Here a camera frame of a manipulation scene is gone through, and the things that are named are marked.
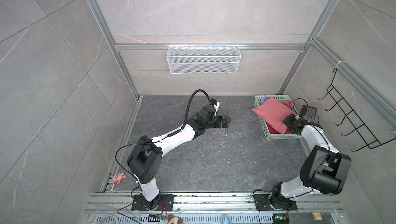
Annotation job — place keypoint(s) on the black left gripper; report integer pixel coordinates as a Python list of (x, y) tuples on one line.
[(221, 123)]

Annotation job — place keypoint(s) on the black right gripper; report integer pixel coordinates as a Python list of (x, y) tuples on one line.
[(287, 121)]

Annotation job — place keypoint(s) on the pink t shirt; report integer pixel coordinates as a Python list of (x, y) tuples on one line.
[(275, 111)]

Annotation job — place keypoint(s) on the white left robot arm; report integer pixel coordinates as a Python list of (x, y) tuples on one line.
[(145, 159)]

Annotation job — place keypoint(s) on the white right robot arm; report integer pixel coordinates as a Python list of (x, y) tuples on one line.
[(324, 172)]

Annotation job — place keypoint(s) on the dark red t shirt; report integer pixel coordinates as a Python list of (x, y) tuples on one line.
[(283, 130)]

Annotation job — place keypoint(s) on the lilac t shirt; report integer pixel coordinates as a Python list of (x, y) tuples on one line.
[(265, 98)]

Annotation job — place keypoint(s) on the green plastic basket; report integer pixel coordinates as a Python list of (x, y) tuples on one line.
[(269, 136)]

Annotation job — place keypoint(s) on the green electronics board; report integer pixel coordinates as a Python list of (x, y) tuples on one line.
[(280, 219)]

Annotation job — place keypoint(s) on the brown white round object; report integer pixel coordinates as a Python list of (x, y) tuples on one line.
[(174, 220)]

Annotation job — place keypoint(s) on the small pink toy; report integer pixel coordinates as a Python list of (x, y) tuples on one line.
[(118, 178)]

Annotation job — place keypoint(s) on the black wire hook rack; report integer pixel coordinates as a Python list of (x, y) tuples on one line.
[(349, 114)]

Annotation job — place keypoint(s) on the white wire mesh basket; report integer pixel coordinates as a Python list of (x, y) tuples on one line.
[(203, 59)]

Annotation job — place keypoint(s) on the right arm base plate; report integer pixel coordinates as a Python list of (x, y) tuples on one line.
[(267, 202)]

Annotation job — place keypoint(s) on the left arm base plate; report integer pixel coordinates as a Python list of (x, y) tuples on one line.
[(161, 202)]

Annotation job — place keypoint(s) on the aluminium rail frame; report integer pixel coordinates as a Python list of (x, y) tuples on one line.
[(207, 202)]

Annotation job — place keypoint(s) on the white slotted cable duct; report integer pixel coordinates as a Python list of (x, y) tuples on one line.
[(201, 218)]

